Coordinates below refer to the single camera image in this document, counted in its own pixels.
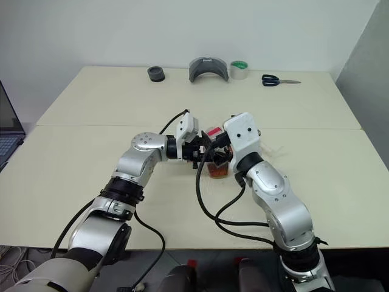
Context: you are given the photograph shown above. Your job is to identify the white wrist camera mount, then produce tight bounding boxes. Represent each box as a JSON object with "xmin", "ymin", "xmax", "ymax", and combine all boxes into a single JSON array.
[
  {"xmin": 174, "ymin": 111, "xmax": 202, "ymax": 162},
  {"xmin": 222, "ymin": 111, "xmax": 264, "ymax": 175}
]

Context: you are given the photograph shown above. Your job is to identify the tape roll with green core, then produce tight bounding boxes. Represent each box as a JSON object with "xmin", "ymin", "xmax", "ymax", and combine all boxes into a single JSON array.
[{"xmin": 229, "ymin": 60, "xmax": 250, "ymax": 81}]

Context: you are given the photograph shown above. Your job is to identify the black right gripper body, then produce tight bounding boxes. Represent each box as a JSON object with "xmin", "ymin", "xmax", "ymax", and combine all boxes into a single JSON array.
[{"xmin": 217, "ymin": 130, "xmax": 235, "ymax": 159}]

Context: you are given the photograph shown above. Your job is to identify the dark rounded shape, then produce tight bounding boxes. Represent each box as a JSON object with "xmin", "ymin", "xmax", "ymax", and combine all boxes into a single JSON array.
[
  {"xmin": 157, "ymin": 263, "xmax": 199, "ymax": 292},
  {"xmin": 238, "ymin": 258, "xmax": 281, "ymax": 292}
]

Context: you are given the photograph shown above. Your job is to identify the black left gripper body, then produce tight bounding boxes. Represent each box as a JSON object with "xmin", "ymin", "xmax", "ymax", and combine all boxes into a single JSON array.
[{"xmin": 181, "ymin": 133, "xmax": 208, "ymax": 171}]

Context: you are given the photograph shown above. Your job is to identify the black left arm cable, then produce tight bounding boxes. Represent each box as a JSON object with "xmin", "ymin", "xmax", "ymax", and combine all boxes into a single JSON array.
[{"xmin": 50, "ymin": 108, "xmax": 191, "ymax": 290}]

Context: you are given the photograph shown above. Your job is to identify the dark laptop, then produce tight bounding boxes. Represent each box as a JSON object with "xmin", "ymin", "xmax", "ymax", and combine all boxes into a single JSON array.
[{"xmin": 0, "ymin": 80, "xmax": 27, "ymax": 167}]

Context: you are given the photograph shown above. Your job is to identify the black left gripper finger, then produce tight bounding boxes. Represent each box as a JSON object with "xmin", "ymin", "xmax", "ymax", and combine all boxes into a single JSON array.
[{"xmin": 201, "ymin": 131, "xmax": 215, "ymax": 151}]

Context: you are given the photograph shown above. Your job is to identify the white floor cable bundle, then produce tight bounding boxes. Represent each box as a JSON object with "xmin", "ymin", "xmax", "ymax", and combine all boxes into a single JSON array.
[{"xmin": 0, "ymin": 245, "xmax": 35, "ymax": 282}]

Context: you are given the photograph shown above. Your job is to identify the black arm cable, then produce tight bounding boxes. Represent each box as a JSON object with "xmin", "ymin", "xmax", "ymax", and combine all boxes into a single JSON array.
[
  {"xmin": 195, "ymin": 145, "xmax": 276, "ymax": 246},
  {"xmin": 50, "ymin": 108, "xmax": 191, "ymax": 290}
]

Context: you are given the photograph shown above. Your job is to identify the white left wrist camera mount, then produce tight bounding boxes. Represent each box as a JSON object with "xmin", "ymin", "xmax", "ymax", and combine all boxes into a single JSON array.
[{"xmin": 174, "ymin": 111, "xmax": 202, "ymax": 162}]

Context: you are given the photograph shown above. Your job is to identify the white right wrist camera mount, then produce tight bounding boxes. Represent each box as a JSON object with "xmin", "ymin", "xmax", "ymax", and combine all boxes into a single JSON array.
[{"xmin": 222, "ymin": 111, "xmax": 264, "ymax": 175}]

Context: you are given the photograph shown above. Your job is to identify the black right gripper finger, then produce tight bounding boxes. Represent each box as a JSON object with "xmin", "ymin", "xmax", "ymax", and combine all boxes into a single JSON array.
[
  {"xmin": 211, "ymin": 133, "xmax": 229, "ymax": 150},
  {"xmin": 212, "ymin": 150, "xmax": 233, "ymax": 167}
]

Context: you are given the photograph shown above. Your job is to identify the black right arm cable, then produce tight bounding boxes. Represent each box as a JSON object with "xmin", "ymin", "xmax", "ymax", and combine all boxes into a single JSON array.
[{"xmin": 195, "ymin": 145, "xmax": 276, "ymax": 246}]

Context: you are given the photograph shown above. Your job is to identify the black handled scissors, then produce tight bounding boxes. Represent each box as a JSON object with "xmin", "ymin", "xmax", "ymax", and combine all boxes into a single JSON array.
[{"xmin": 261, "ymin": 74, "xmax": 302, "ymax": 88}]

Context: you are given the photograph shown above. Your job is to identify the clear plastic tea bottle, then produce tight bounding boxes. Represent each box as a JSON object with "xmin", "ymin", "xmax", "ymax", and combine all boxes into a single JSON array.
[{"xmin": 204, "ymin": 126, "xmax": 233, "ymax": 180}]

